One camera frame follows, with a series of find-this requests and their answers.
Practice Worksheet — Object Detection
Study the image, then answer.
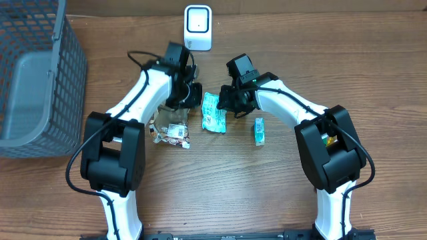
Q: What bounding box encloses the teal Kleenex tissue pack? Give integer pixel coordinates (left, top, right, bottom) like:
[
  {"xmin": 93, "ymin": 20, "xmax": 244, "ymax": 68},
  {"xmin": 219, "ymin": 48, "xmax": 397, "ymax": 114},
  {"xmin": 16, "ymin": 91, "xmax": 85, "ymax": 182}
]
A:
[{"xmin": 254, "ymin": 118, "xmax": 265, "ymax": 146}]

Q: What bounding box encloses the teal wet wipes pack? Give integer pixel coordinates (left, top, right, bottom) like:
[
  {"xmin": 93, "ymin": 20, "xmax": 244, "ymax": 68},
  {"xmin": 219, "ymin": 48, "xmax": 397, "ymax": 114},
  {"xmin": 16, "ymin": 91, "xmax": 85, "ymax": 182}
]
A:
[{"xmin": 201, "ymin": 92, "xmax": 227, "ymax": 133}]

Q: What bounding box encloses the brown snack bag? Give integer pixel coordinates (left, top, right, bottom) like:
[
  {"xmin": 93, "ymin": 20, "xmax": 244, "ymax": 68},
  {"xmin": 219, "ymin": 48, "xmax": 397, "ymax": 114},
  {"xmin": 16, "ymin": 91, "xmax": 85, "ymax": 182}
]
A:
[{"xmin": 149, "ymin": 105, "xmax": 190, "ymax": 149}]

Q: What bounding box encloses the yellow tea bottle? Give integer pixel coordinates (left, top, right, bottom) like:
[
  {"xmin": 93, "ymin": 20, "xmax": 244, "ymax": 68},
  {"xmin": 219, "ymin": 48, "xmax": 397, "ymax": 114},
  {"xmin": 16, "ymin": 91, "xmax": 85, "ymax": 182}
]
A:
[{"xmin": 322, "ymin": 133, "xmax": 337, "ymax": 146}]

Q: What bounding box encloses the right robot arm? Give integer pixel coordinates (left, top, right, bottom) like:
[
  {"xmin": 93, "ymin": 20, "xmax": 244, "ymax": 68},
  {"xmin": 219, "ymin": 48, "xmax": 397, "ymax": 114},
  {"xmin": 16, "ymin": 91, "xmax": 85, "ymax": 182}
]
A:
[{"xmin": 217, "ymin": 54, "xmax": 368, "ymax": 239}]

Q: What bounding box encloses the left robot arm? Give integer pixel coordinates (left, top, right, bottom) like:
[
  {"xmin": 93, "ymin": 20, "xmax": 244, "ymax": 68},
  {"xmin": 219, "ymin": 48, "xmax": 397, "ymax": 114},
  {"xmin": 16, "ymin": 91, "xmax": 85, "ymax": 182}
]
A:
[{"xmin": 75, "ymin": 42, "xmax": 202, "ymax": 239}]

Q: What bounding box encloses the white barcode scanner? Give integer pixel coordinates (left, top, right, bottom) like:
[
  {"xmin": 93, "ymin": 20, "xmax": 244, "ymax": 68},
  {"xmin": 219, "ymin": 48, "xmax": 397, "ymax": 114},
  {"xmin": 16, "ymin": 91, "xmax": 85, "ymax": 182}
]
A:
[{"xmin": 183, "ymin": 5, "xmax": 213, "ymax": 51}]

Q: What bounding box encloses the grey plastic mesh basket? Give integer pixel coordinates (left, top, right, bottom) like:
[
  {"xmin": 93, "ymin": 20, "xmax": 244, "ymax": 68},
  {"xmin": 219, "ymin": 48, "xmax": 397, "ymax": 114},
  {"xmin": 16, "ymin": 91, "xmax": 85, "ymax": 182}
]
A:
[{"xmin": 1, "ymin": 0, "xmax": 87, "ymax": 158}]

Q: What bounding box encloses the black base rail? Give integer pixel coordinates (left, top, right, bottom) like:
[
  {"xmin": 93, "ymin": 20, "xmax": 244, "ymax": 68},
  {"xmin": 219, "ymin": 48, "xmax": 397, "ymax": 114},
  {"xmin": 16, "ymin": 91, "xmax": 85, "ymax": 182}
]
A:
[{"xmin": 79, "ymin": 228, "xmax": 377, "ymax": 240}]

